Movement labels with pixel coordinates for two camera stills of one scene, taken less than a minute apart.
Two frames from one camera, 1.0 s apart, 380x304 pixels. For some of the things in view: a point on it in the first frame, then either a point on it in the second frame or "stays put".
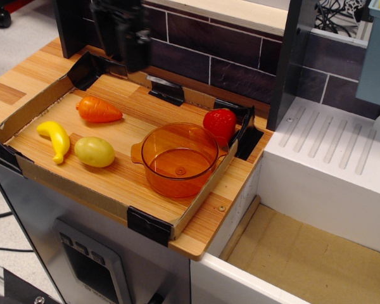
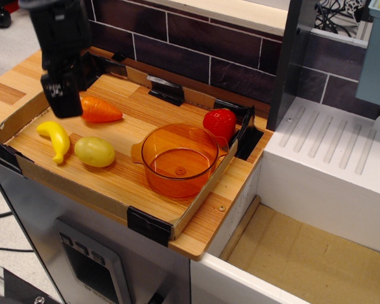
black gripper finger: (114, 42) -> (83, 70)
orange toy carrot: (94, 109) stays put
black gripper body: (116, 18) -> (64, 30)
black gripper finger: (138, 49) -> (63, 93)
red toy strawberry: (223, 122) stays put
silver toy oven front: (93, 256) stays put
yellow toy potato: (95, 151) stays put
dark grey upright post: (299, 21) stays put
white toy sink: (313, 221) stays put
